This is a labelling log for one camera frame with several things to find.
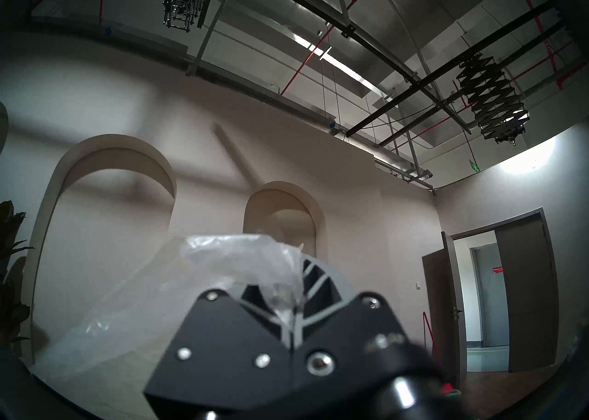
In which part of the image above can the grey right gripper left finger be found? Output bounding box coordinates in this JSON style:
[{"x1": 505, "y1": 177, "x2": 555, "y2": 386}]
[{"x1": 144, "y1": 285, "x2": 296, "y2": 414}]

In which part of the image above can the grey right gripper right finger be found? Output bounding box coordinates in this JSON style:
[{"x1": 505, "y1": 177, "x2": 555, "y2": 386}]
[{"x1": 291, "y1": 258, "x2": 435, "y2": 407}]

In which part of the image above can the clear plastic wrapping bag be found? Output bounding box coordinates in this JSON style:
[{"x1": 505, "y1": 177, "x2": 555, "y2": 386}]
[{"x1": 30, "y1": 234, "x2": 306, "y2": 380}]

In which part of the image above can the dark brown door leaf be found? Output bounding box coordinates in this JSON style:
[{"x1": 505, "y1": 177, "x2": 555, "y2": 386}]
[
  {"x1": 494, "y1": 214, "x2": 560, "y2": 373},
  {"x1": 422, "y1": 232, "x2": 468, "y2": 390}
]

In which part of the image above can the grey hallway door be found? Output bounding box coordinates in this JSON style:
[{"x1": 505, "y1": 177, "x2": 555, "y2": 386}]
[{"x1": 469, "y1": 243, "x2": 510, "y2": 348}]

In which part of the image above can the tall dark potted plant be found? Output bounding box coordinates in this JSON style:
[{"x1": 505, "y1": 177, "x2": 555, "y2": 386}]
[{"x1": 0, "y1": 200, "x2": 35, "y2": 346}]

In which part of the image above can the red ceiling pipe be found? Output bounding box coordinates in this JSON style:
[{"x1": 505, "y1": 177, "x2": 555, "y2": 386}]
[{"x1": 280, "y1": 0, "x2": 394, "y2": 97}]

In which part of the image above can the linear ceiling light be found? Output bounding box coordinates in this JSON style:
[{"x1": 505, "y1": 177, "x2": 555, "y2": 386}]
[{"x1": 294, "y1": 35, "x2": 382, "y2": 93}]

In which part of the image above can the red handled broom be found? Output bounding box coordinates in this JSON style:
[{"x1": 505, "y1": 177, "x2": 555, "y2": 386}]
[{"x1": 422, "y1": 311, "x2": 443, "y2": 365}]

